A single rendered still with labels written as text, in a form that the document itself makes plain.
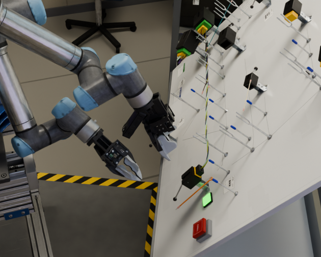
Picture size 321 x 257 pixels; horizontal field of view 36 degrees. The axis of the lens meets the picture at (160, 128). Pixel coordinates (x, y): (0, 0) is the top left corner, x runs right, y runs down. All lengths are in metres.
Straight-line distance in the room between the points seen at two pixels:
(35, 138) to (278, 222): 0.99
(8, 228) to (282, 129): 1.66
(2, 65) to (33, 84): 2.31
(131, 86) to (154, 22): 3.22
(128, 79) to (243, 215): 0.51
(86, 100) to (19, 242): 1.41
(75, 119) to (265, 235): 0.86
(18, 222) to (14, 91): 1.25
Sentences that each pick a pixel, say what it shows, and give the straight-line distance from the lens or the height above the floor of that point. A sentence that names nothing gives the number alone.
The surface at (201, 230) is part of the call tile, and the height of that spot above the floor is 1.13.
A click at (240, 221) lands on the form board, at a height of 1.22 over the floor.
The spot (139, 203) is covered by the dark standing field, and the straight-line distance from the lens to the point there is 2.98.
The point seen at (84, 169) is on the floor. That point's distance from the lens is 3.18.
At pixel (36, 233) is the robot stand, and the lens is 2.64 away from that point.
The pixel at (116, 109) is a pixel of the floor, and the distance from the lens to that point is 3.58.
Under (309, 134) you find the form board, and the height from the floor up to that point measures 1.44.
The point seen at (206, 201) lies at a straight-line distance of 1.60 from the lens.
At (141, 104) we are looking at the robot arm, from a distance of 1.38.
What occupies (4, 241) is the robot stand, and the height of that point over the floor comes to 0.21.
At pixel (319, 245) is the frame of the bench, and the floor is 0.80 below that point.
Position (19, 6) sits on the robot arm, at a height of 1.60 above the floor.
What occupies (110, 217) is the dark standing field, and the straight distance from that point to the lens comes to 2.92.
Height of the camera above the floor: 2.36
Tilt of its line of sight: 43 degrees down
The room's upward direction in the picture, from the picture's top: 3 degrees clockwise
